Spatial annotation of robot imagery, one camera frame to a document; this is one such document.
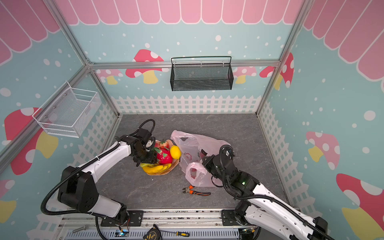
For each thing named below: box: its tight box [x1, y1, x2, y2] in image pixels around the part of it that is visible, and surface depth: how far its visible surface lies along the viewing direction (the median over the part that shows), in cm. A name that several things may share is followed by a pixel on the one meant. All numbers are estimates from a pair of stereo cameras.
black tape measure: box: [142, 224, 163, 240], surface depth 70 cm
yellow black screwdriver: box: [160, 230, 190, 237], surface depth 71 cm
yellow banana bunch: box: [139, 163, 172, 174], surface depth 81 cm
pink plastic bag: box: [170, 130, 231, 188], surface depth 90 cm
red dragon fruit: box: [154, 147, 173, 165], surface depth 89 cm
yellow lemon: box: [170, 145, 182, 160], surface depth 91 cm
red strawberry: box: [159, 141, 169, 148], surface depth 96 cm
